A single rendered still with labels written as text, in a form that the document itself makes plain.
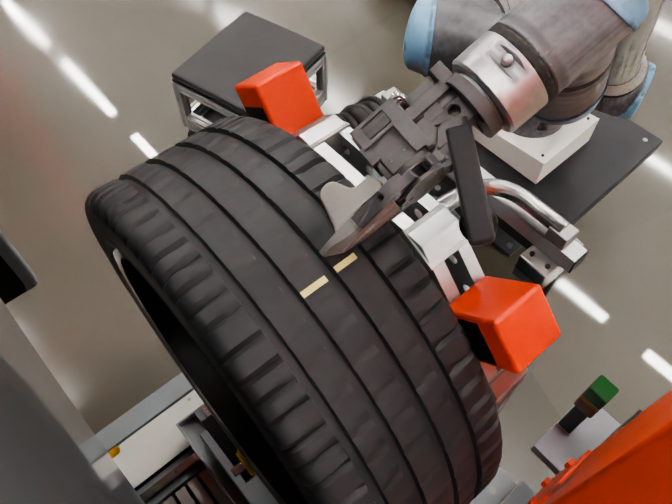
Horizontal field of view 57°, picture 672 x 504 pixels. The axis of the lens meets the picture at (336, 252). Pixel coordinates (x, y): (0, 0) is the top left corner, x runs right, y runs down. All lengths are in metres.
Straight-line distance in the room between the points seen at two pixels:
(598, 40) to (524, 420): 1.37
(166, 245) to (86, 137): 1.88
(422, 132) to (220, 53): 1.63
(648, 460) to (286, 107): 0.57
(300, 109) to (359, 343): 0.35
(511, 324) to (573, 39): 0.28
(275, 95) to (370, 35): 1.97
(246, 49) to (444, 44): 1.48
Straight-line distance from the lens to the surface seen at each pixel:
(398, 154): 0.59
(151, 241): 0.66
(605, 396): 1.20
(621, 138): 2.11
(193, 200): 0.68
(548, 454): 1.36
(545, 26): 0.61
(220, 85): 2.06
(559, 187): 1.91
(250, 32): 2.25
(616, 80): 1.68
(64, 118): 2.62
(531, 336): 0.69
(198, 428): 1.66
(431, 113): 0.61
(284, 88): 0.82
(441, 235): 0.71
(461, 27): 0.75
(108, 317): 2.03
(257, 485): 1.52
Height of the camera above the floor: 1.70
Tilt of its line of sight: 57 degrees down
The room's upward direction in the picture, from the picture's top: straight up
